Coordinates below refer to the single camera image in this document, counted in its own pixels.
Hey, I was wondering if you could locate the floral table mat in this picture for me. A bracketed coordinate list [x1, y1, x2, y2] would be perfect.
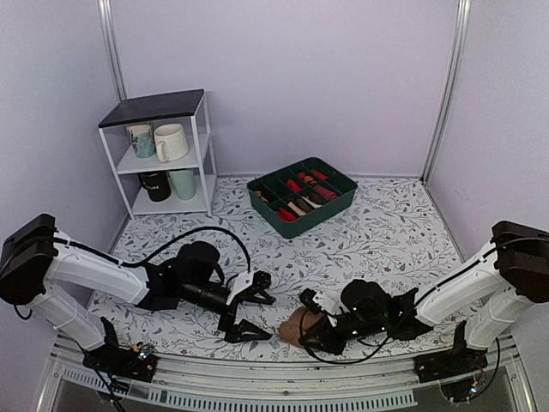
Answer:
[89, 178, 461, 362]

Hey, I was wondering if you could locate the red sock back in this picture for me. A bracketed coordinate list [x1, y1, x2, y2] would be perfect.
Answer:
[311, 170, 328, 180]

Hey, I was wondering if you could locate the corner metal post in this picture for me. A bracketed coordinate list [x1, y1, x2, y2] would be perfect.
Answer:
[421, 0, 472, 185]
[97, 0, 127, 101]

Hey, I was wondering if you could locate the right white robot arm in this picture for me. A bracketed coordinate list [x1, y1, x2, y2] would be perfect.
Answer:
[298, 221, 548, 374]

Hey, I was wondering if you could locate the black mug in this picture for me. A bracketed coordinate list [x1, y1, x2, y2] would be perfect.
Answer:
[137, 171, 172, 203]

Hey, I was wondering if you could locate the white shelf black top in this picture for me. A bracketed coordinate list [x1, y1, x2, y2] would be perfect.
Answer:
[98, 89, 217, 218]

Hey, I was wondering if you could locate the green divided sock box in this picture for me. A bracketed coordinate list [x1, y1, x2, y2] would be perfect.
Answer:
[247, 157, 358, 239]

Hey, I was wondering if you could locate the right black cable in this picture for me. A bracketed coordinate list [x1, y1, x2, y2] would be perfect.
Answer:
[298, 278, 424, 365]

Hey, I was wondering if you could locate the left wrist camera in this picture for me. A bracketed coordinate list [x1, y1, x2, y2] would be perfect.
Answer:
[226, 270, 271, 306]

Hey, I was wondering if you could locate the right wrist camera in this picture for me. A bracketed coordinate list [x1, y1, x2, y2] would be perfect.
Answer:
[299, 288, 340, 318]

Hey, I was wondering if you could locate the beige sock in box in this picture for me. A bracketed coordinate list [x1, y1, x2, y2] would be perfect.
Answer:
[287, 201, 306, 216]

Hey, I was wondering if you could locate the red rolled sock front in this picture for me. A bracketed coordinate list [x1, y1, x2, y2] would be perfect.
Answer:
[276, 208, 297, 222]

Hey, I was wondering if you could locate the dark brown sock in box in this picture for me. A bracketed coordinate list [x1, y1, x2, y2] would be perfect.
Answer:
[307, 192, 327, 206]

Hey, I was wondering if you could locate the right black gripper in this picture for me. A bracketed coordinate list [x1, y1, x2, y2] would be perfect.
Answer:
[301, 316, 387, 358]

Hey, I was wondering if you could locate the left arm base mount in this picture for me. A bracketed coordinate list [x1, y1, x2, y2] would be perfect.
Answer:
[82, 317, 159, 383]

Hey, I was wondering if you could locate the orange striped sock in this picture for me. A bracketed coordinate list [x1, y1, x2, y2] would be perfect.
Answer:
[298, 172, 317, 185]

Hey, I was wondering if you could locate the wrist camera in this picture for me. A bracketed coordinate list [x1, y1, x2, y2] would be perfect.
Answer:
[226, 270, 271, 306]
[299, 288, 340, 318]

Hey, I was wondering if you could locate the red rolled sock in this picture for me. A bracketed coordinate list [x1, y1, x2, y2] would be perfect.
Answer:
[276, 208, 297, 222]
[287, 179, 302, 192]

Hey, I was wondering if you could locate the red rolled sock middle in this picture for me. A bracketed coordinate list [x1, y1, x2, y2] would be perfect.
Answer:
[287, 179, 302, 192]

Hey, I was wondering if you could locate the white ceramic mug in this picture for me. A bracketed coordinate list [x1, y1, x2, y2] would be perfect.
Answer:
[154, 124, 189, 163]

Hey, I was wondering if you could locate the teal patterned mug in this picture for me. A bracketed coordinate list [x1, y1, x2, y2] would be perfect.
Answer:
[125, 122, 156, 159]

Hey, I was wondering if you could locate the aluminium front rail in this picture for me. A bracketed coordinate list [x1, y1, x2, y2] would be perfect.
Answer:
[36, 330, 537, 412]

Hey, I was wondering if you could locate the brown ribbed sock pair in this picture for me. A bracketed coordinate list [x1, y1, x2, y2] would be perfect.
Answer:
[279, 306, 323, 348]

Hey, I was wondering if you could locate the left corner metal post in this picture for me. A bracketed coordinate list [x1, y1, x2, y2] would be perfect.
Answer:
[97, 0, 127, 101]

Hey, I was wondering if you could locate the left black cable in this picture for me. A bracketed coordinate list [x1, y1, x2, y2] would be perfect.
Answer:
[12, 226, 252, 321]

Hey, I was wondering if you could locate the right corner metal post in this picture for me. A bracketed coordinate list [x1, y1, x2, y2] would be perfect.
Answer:
[421, 0, 472, 185]

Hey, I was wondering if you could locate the mint green mug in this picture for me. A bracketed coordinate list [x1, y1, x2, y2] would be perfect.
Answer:
[168, 169, 196, 201]

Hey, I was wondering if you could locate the maroon sock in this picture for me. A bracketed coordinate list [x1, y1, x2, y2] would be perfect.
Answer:
[314, 185, 338, 201]

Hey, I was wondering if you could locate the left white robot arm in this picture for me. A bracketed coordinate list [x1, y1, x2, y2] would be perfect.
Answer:
[1, 214, 275, 373]

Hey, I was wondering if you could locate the black cable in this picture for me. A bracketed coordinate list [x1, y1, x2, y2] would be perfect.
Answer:
[12, 226, 252, 321]
[298, 278, 424, 365]

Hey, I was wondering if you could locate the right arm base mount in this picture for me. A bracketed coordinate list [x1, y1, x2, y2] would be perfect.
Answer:
[413, 321, 488, 383]

